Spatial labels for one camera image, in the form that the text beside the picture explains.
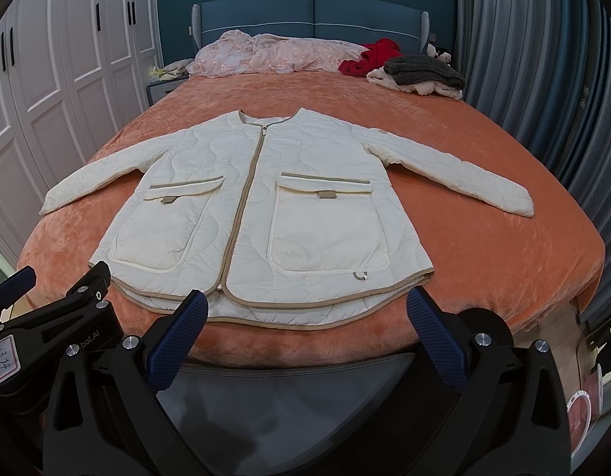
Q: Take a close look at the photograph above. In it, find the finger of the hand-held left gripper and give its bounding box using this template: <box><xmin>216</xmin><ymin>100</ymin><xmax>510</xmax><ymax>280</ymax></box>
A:
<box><xmin>0</xmin><ymin>266</ymin><xmax>37</xmax><ymax>327</ymax></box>
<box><xmin>52</xmin><ymin>262</ymin><xmax>112</xmax><ymax>309</ymax></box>

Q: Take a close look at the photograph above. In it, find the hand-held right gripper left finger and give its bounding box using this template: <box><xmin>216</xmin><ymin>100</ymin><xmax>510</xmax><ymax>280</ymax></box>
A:
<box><xmin>42</xmin><ymin>290</ymin><xmax>223</xmax><ymax>476</ymax></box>

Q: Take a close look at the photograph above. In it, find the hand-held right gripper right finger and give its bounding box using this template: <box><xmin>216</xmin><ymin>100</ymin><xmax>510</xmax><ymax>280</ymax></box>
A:
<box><xmin>385</xmin><ymin>288</ymin><xmax>572</xmax><ymax>476</ymax></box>

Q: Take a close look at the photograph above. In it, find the cream quilted jacket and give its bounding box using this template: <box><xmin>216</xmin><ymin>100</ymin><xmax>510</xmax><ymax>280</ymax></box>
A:
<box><xmin>39</xmin><ymin>107</ymin><xmax>535</xmax><ymax>331</ymax></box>

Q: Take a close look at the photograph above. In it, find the orange bed blanket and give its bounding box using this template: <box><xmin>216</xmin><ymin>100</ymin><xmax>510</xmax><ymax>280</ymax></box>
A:
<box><xmin>15</xmin><ymin>67</ymin><xmax>607</xmax><ymax>370</ymax></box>

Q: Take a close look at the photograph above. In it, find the pink round container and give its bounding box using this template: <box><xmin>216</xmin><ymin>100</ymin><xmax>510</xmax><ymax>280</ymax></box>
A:
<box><xmin>565</xmin><ymin>371</ymin><xmax>606</xmax><ymax>443</ymax></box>

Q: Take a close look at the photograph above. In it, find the black and white box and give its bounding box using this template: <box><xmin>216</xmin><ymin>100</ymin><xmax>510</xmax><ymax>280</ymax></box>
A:
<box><xmin>585</xmin><ymin>316</ymin><xmax>611</xmax><ymax>384</ymax></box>

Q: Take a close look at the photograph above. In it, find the grey nightstand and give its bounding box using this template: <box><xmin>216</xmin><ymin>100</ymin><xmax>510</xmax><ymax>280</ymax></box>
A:
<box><xmin>146</xmin><ymin>76</ymin><xmax>190</xmax><ymax>106</ymax></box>

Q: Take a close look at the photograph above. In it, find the white wardrobe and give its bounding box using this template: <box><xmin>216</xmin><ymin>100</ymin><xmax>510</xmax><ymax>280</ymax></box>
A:
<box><xmin>0</xmin><ymin>0</ymin><xmax>160</xmax><ymax>269</ymax></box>

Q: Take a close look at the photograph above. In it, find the cream fluffy garment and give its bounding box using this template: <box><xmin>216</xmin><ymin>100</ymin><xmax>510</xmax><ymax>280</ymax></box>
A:
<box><xmin>367</xmin><ymin>65</ymin><xmax>464</xmax><ymax>99</ymax></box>

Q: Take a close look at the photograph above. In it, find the grey knit garment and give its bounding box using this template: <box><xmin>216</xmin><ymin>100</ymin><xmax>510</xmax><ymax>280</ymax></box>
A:
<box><xmin>383</xmin><ymin>56</ymin><xmax>467</xmax><ymax>91</ymax></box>

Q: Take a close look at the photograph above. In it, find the black and white plush toy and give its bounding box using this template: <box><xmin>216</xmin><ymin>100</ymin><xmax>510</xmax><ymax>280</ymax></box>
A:
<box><xmin>426</xmin><ymin>42</ymin><xmax>455</xmax><ymax>67</ymax></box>

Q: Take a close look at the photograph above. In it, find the red garment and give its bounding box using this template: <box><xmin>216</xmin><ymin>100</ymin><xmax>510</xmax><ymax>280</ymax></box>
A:
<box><xmin>338</xmin><ymin>38</ymin><xmax>404</xmax><ymax>79</ymax></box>

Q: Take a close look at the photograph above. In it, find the grey pleated curtain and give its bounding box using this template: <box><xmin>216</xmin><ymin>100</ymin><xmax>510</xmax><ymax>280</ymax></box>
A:
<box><xmin>454</xmin><ymin>0</ymin><xmax>611</xmax><ymax>329</ymax></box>

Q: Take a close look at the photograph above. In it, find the pink floral quilt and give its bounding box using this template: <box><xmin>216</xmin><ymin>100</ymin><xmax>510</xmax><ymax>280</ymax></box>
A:
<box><xmin>187</xmin><ymin>30</ymin><xmax>372</xmax><ymax>79</ymax></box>

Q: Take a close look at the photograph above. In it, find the blue upholstered headboard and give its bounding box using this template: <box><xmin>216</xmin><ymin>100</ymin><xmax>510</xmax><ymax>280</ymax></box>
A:
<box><xmin>191</xmin><ymin>0</ymin><xmax>431</xmax><ymax>60</ymax></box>

